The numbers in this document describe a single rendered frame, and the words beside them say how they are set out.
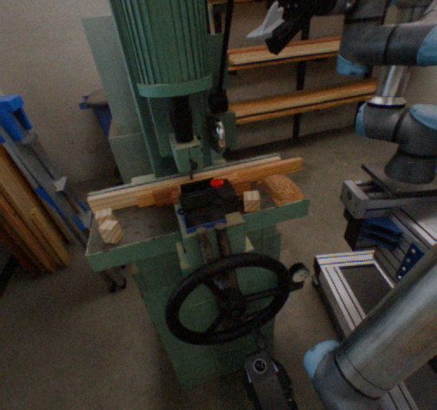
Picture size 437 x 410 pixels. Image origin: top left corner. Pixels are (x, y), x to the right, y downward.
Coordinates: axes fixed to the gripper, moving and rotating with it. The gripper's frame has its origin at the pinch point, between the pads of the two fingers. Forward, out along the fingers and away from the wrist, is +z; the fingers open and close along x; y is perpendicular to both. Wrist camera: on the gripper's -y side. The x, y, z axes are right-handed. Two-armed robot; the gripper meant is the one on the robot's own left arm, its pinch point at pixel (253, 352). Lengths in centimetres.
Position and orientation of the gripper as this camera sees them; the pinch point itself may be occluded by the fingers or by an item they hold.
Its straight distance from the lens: 66.8
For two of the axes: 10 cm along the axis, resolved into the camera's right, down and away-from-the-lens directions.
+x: 9.5, -2.9, 1.3
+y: 2.7, 9.5, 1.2
